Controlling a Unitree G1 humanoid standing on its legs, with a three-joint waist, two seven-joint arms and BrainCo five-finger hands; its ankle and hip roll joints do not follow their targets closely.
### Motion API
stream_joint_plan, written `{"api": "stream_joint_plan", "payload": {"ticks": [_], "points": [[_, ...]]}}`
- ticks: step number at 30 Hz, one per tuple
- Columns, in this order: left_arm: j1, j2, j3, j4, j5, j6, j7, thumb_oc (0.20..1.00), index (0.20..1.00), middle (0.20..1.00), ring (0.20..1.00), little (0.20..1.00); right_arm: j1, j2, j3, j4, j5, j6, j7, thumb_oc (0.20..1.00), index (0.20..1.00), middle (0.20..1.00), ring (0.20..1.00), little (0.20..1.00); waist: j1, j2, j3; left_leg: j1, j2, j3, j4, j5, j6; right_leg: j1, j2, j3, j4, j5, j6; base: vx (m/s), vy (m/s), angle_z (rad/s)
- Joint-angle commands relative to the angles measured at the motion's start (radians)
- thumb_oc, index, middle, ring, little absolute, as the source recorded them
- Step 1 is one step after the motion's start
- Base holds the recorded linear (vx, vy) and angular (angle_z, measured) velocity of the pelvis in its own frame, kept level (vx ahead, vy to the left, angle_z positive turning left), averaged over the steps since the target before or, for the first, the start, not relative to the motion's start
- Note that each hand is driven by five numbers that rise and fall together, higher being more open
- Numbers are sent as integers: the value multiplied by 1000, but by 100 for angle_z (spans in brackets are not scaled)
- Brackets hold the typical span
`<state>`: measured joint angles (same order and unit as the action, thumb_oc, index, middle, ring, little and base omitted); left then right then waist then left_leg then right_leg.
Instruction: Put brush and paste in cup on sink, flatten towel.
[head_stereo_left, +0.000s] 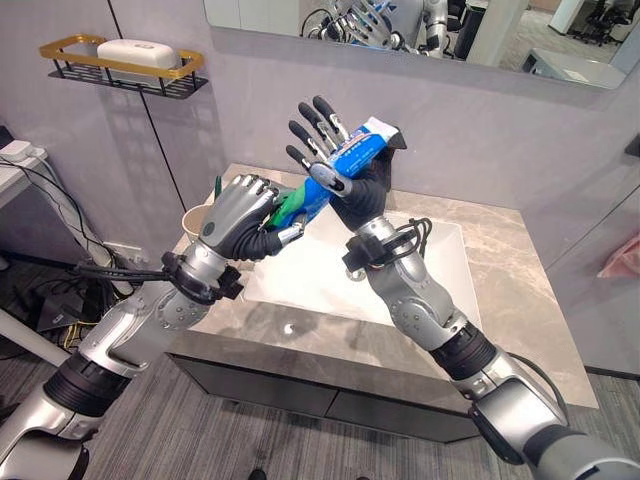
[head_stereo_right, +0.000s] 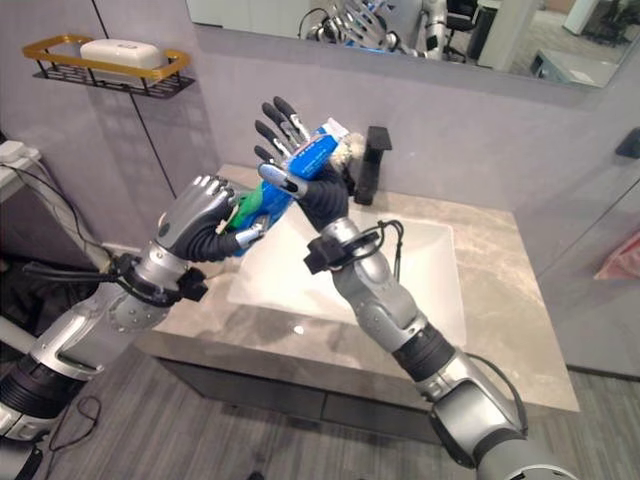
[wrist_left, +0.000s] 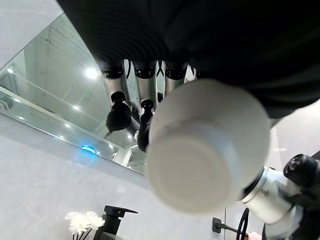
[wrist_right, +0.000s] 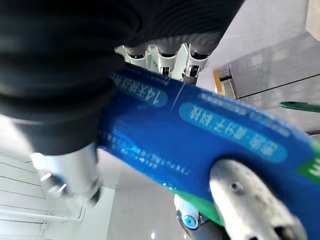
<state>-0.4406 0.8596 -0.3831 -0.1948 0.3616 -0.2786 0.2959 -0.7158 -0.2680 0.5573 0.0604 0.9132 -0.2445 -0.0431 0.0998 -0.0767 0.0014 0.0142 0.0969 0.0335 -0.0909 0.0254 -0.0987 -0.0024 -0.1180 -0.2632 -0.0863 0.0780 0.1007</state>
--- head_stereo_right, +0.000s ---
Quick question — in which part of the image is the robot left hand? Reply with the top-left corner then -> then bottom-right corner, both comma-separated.
157,174 -> 267,263

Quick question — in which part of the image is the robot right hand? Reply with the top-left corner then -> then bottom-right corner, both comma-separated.
253,96 -> 351,234

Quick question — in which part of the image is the blue toothpaste box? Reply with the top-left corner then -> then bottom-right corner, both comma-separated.
287,118 -> 350,182

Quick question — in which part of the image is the green blue toothbrush pack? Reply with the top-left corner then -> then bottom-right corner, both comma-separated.
225,182 -> 294,237

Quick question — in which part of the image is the beige fluffy towel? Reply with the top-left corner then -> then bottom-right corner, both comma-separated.
329,131 -> 365,170

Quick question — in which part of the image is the white sink basin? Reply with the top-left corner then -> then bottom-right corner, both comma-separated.
227,199 -> 469,349

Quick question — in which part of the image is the black faucet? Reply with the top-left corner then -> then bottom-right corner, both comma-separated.
344,125 -> 393,207

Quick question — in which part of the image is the white soap box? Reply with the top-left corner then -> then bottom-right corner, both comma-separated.
79,38 -> 171,72

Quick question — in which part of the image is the white power adapter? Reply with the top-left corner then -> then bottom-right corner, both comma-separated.
0,140 -> 42,167

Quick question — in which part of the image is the stone top vanity cabinet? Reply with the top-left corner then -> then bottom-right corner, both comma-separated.
134,163 -> 582,447

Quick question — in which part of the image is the pink bag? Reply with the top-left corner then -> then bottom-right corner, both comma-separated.
593,230 -> 640,282

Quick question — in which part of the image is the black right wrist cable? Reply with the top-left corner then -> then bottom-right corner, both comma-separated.
373,218 -> 407,284

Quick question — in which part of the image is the grey cable bundle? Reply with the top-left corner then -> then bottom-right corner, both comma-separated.
0,162 -> 119,274

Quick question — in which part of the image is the black gold wall shelf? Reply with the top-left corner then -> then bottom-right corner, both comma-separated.
21,33 -> 197,102

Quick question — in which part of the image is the thin black floor cable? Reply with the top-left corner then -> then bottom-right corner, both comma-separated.
47,393 -> 103,454

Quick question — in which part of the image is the wall mirror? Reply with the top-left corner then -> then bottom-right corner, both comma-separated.
185,0 -> 640,91

